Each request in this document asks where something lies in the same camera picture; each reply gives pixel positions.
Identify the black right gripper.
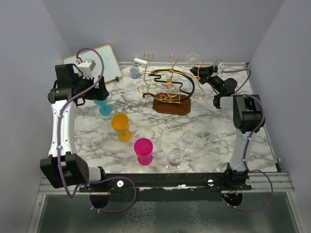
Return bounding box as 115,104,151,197
191,66,223,95

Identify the clear wine glass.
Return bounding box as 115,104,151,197
186,53,202,66

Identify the blue plastic wine glass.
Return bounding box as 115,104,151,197
93,97,113,116

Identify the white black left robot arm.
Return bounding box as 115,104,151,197
40,60,109,192

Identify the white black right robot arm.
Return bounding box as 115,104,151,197
190,65,265,190

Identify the yellow plastic wine glass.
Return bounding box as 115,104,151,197
111,113,132,142

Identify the pink plastic wine glass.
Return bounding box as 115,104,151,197
134,138,154,166

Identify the small whiteboard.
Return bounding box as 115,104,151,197
62,45,122,83

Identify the small clear blue cup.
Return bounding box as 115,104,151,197
130,66,141,79

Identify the white whiteboard eraser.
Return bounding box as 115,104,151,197
133,58,149,67

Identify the clear glass near front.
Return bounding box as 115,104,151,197
166,147,190,170

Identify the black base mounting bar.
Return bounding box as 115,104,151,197
80,172,252,202

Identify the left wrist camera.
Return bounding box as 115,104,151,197
77,59,96,80

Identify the gold wire wine glass rack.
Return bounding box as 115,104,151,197
137,51,206,116

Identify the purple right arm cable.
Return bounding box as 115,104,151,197
221,67,274,212

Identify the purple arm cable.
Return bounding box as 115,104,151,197
56,48,138,214
221,67,274,212

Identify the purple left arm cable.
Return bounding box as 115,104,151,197
56,48,138,214

